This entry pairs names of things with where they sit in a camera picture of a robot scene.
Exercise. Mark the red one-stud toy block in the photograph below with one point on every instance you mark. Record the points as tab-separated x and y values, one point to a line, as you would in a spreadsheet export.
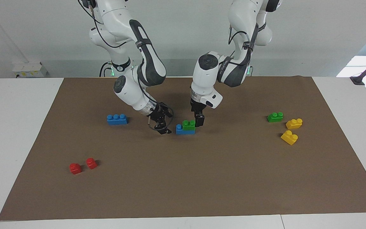
75	169
91	163

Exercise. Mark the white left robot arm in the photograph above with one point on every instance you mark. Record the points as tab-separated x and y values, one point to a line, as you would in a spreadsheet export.
205	79

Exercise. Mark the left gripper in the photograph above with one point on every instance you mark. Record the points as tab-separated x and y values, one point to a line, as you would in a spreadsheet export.
211	100

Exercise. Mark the green two-stud toy block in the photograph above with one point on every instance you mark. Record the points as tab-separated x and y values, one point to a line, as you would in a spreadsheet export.
275	117
188	125

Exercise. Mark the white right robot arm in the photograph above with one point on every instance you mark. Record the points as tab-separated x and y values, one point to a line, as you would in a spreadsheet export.
132	95

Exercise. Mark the blue three-stud toy block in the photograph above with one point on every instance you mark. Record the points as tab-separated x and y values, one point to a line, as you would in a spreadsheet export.
184	130
117	119

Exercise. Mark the yellow two-stud toy block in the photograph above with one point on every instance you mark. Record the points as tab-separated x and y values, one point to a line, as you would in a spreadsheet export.
289	137
294	123

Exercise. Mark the white wall socket box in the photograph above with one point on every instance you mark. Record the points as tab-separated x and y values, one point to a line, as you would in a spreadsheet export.
29	69

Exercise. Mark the brown paper table mat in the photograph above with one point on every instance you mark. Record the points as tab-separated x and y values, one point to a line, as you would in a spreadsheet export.
183	178

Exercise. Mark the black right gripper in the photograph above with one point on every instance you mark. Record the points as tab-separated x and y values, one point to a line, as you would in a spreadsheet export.
160	114

